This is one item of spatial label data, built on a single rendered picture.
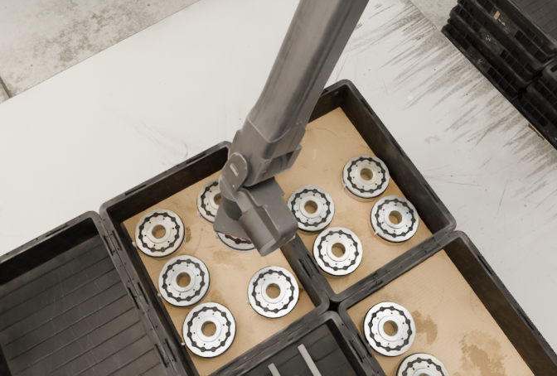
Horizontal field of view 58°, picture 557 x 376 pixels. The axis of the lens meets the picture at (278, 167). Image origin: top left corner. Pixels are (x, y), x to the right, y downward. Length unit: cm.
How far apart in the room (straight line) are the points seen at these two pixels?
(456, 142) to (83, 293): 97
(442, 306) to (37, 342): 81
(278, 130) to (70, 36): 199
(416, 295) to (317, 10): 73
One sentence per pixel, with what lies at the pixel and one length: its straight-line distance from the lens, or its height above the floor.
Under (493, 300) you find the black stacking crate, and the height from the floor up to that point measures 88.
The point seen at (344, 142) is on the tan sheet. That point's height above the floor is 83.
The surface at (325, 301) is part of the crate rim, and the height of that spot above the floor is 93.
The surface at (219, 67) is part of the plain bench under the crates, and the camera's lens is 143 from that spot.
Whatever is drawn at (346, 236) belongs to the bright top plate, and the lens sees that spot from 107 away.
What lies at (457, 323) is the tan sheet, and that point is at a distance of 113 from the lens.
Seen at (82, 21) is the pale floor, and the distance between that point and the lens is 254.
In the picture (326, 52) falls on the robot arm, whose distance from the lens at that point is 52.
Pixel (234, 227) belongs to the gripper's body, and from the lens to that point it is 78.
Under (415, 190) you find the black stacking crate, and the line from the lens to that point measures 110.
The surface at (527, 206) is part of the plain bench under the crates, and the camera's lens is 141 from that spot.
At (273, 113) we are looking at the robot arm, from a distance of 58.
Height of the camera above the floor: 189
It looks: 68 degrees down
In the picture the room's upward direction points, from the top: 4 degrees clockwise
